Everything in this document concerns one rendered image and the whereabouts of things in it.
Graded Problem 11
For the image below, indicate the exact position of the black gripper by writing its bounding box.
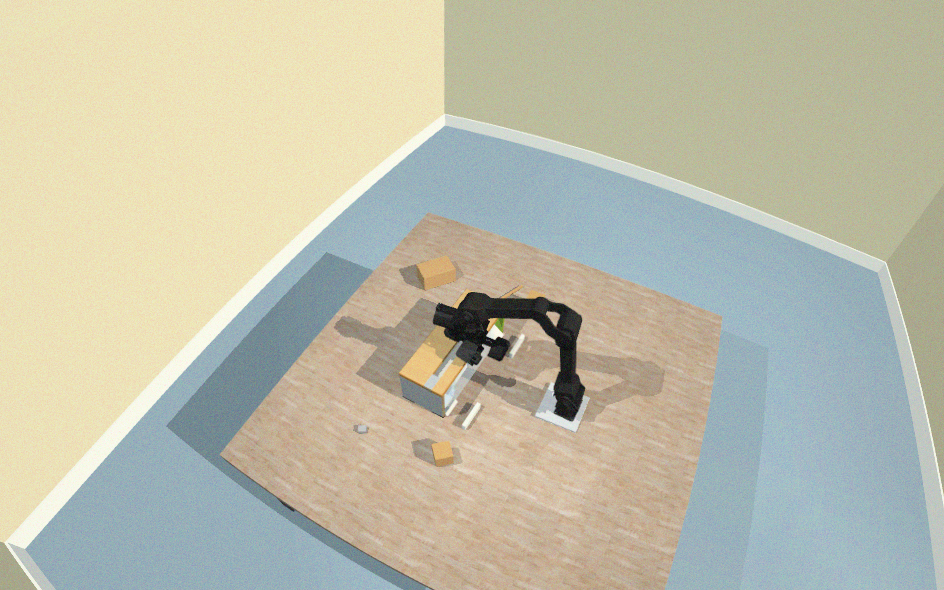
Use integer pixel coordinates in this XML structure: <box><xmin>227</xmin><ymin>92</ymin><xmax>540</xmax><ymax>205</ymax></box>
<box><xmin>444</xmin><ymin>325</ymin><xmax>510</xmax><ymax>361</ymax></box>

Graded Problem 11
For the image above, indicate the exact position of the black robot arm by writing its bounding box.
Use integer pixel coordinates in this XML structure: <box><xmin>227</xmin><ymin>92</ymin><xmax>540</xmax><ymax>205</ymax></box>
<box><xmin>433</xmin><ymin>292</ymin><xmax>586</xmax><ymax>422</ymax></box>

